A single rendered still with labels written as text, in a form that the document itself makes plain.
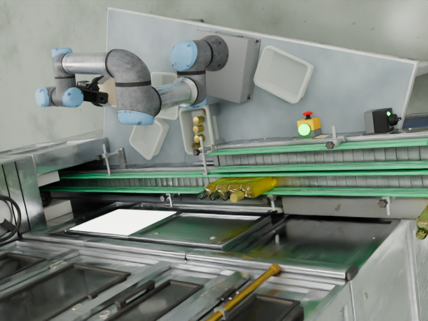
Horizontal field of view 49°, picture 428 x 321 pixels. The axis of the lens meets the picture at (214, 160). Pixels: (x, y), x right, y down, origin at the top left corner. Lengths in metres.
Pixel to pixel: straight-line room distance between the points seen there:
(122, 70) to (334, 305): 0.91
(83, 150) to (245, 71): 1.08
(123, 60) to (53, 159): 1.12
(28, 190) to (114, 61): 1.10
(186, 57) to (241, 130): 0.48
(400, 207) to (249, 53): 0.84
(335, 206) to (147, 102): 0.82
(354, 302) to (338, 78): 0.89
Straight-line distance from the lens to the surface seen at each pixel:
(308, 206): 1.90
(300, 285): 1.36
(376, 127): 1.77
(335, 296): 1.26
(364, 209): 1.81
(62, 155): 2.55
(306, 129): 1.86
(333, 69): 1.90
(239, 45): 1.97
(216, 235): 1.74
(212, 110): 2.14
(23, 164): 2.43
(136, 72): 1.49
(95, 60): 1.63
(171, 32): 2.32
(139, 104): 1.50
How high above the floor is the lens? 2.51
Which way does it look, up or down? 51 degrees down
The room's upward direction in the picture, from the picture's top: 111 degrees counter-clockwise
